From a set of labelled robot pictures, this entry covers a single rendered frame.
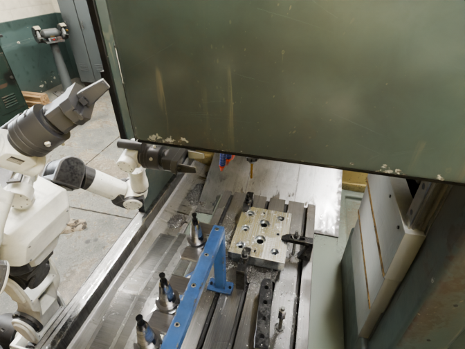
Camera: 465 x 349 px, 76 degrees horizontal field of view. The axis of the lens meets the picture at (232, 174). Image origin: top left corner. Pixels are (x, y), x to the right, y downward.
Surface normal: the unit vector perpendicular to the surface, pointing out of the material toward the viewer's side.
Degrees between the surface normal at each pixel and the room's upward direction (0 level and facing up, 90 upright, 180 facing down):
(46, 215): 68
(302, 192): 24
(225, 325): 0
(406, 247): 90
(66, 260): 0
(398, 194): 0
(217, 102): 90
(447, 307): 90
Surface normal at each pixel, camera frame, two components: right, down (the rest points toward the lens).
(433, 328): -0.25, 0.56
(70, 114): 0.26, 0.56
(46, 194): 0.38, -0.69
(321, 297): 0.00, -0.81
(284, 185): -0.11, -0.51
